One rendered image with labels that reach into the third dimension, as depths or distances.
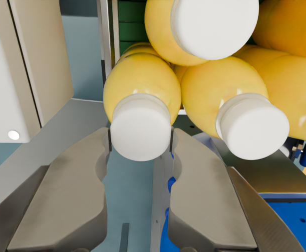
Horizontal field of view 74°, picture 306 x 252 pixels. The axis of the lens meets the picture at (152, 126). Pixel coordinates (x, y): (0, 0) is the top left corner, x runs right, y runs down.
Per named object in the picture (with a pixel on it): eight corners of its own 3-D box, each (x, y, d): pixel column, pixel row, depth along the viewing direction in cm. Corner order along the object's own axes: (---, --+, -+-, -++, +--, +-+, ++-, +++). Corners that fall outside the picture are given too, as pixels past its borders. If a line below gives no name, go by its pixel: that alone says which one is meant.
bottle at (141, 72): (138, 97, 33) (129, 174, 17) (111, 59, 30) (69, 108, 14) (175, 73, 31) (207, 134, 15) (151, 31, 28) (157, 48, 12)
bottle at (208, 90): (162, 80, 32) (179, 146, 15) (180, 34, 29) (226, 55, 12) (202, 95, 33) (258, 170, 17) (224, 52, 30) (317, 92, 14)
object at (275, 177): (208, 148, 35) (235, 207, 24) (210, 137, 34) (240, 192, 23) (264, 149, 36) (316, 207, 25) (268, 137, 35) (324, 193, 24)
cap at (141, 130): (134, 151, 16) (133, 166, 14) (103, 113, 14) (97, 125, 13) (178, 127, 15) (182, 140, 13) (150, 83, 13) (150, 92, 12)
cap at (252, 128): (207, 134, 15) (214, 147, 14) (233, 86, 13) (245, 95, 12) (251, 148, 16) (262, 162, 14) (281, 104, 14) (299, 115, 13)
